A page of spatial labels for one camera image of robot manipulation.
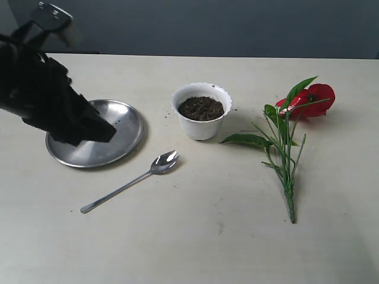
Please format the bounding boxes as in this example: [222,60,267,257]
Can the artificial red flower stem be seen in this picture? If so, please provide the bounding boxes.
[221,77,336,224]

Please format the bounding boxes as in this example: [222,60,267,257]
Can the dark brown potting soil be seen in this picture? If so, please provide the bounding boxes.
[178,96,224,121]

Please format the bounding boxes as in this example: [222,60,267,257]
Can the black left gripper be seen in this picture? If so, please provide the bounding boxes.
[1,34,116,146]

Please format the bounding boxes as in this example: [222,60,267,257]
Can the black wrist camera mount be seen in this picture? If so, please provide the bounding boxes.
[31,1,80,47]

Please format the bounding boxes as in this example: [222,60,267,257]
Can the round steel plate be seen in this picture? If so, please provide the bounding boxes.
[45,99,144,169]

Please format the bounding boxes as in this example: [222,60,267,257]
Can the steel spork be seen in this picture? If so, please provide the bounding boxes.
[80,150,179,214]

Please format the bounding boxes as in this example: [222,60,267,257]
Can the white plastic flower pot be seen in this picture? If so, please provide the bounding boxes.
[171,82,232,141]

